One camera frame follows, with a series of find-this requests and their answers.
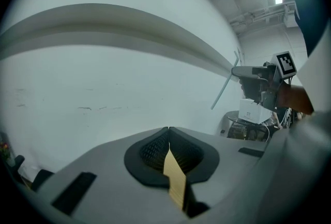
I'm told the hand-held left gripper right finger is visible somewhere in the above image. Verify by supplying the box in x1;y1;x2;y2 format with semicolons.
163;126;220;218

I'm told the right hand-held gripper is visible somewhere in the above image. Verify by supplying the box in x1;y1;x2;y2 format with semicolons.
231;50;297;112

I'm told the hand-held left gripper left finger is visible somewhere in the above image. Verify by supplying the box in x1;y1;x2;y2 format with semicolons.
124;126;170;189

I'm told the pale translucent straw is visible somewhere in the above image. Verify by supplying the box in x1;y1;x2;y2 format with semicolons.
210;50;243;111

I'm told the white cardboard box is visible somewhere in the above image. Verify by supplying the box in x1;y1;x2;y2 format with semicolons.
238;98;272;125

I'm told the person's white shirt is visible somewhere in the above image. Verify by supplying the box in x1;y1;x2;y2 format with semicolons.
266;41;331;192

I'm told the black chair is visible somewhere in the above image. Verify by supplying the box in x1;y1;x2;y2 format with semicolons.
5;154;55;190

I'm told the bunch of flowers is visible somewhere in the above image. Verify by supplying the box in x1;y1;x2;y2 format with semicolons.
0;141;11;161

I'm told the ceiling cable tray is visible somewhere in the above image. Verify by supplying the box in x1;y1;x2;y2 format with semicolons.
229;2;297;28

